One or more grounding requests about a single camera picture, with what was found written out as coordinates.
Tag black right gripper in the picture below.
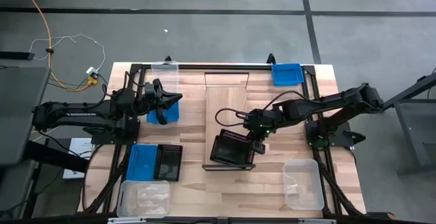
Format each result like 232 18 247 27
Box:
243 109 275 156

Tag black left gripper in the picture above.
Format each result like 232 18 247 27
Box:
134 78 184 126

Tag blue slotted plastic basket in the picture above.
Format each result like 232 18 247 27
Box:
146 101 181 125
271 63 305 87
125 144 159 182

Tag black slotted plastic basket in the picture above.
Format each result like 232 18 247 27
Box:
209 128 256 166
153 144 184 182

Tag clear plastic basket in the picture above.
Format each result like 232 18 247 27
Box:
151 61 180 94
281 158 326 211
116 179 171 219

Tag black metal wood shelf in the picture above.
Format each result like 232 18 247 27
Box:
202 71 257 172

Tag white paper sheet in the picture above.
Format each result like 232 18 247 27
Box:
62 137 95 180

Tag grey cabinet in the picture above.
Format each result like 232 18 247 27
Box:
0 66 52 167

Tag black floor bar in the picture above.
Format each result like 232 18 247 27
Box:
0 50 35 61

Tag grey metal stand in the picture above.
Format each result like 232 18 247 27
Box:
383 72 436 177

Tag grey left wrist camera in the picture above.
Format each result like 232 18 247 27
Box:
144 83 157 99

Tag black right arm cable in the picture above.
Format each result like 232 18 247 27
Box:
214 107 253 128
264 90 310 112

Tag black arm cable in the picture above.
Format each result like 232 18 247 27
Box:
264 90 310 112
102 69 146 99
214 107 253 128

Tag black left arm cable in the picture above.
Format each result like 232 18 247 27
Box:
102 69 146 99

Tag black table frame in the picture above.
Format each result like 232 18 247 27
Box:
81 62 367 224

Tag yellow cable connector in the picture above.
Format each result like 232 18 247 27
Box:
76 76 99 92

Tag thin white cable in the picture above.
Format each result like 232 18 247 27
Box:
28 33 107 74

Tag orange extension cable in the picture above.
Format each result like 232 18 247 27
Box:
24 0 95 93

